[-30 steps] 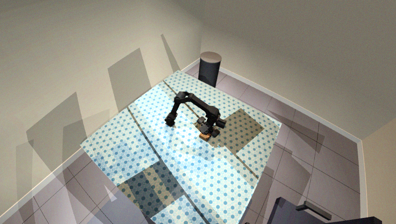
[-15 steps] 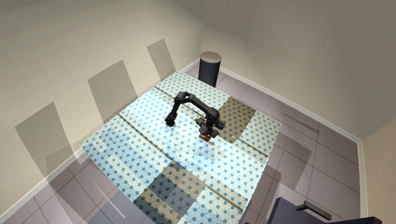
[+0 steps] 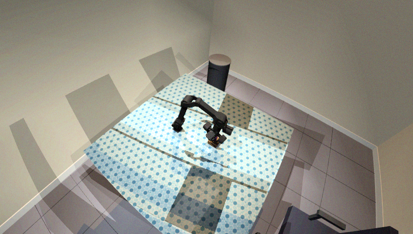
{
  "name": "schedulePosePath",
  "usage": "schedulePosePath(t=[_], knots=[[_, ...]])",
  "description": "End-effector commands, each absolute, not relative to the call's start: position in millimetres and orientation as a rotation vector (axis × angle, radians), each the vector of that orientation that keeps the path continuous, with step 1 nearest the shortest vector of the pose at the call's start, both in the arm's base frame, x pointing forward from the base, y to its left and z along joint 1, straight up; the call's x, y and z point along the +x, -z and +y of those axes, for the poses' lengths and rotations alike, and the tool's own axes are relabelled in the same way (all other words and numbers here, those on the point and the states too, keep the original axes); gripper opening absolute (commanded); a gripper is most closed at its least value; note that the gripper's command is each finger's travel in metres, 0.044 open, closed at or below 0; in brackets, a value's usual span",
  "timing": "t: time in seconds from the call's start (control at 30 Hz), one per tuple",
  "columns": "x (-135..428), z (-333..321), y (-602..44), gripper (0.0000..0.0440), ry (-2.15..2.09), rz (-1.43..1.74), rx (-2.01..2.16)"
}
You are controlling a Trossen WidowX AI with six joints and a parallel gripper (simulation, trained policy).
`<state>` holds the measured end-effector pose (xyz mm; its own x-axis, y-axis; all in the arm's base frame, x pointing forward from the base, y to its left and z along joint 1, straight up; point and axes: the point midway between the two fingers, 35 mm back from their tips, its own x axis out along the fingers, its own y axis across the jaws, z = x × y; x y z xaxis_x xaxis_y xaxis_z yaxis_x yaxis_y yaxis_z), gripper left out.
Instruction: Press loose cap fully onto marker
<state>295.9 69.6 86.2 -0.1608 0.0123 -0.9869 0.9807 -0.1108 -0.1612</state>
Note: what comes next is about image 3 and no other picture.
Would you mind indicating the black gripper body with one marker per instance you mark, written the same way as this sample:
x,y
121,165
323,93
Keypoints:
x,y
221,139

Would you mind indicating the orange block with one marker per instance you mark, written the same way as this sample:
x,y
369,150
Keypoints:
x,y
214,143

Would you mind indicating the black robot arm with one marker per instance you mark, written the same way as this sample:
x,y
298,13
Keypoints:
x,y
219,119

